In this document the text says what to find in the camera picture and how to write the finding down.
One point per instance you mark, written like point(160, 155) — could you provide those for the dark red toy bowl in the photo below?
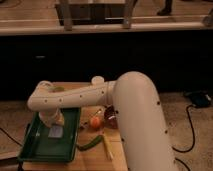
point(110, 118)

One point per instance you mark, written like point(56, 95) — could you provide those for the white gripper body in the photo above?
point(51, 117)

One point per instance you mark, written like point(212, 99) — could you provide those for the green plastic tray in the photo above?
point(38, 147)

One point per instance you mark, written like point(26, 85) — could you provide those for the green toy pepper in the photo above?
point(91, 144)

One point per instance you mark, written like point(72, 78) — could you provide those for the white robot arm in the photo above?
point(139, 114)

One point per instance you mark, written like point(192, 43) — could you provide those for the black power adapter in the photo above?
point(199, 99)

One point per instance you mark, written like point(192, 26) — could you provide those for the wooden stool frame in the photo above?
point(94, 12)

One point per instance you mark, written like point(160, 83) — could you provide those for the pale blue sponge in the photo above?
point(55, 131)

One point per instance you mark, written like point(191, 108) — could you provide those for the orange toy fruit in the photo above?
point(95, 123)

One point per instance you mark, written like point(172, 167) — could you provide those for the yellow toy corn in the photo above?
point(108, 147)

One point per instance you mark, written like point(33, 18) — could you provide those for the green toy vegetable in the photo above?
point(58, 89)

